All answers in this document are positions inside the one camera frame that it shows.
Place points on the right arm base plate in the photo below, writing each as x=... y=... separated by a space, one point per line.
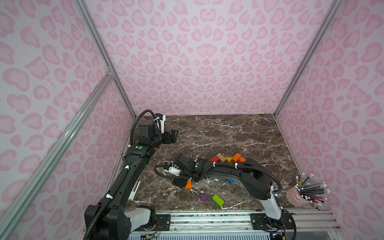
x=261 y=222

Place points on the aluminium front rail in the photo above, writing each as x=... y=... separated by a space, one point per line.
x=236 y=225

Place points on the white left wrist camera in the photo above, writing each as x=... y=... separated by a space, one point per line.
x=160 y=120

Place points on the aluminium diagonal frame bar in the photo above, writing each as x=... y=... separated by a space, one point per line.
x=21 y=204

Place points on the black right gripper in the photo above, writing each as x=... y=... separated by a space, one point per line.
x=182 y=162

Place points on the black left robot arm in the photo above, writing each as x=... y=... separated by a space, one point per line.
x=108 y=220

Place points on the pink pencil cup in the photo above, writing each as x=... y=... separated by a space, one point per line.
x=295 y=198

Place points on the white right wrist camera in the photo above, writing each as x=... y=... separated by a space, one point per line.
x=172 y=170

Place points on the right corner frame post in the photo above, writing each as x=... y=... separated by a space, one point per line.
x=326 y=23

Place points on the red block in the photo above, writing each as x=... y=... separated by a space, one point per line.
x=215 y=159

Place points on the tan block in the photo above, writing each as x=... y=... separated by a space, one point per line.
x=221 y=158

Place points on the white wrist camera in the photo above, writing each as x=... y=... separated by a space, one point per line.
x=160 y=120
x=172 y=170

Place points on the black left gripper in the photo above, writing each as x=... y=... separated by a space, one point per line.
x=172 y=136

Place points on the left corner frame post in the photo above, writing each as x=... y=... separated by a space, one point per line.
x=91 y=26

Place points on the yellow triangle block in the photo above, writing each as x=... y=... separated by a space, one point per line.
x=229 y=159

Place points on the corner frame post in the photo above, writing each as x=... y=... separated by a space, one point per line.
x=326 y=23
x=91 y=26

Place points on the bundle of coloured pencils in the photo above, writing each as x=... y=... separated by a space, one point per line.
x=314 y=193

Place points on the green block bottom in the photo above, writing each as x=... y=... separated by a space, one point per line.
x=218 y=200

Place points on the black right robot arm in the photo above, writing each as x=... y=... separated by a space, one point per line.
x=257 y=180

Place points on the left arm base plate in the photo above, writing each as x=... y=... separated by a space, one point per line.
x=159 y=223

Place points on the purple small block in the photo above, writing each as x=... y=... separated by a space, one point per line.
x=203 y=197

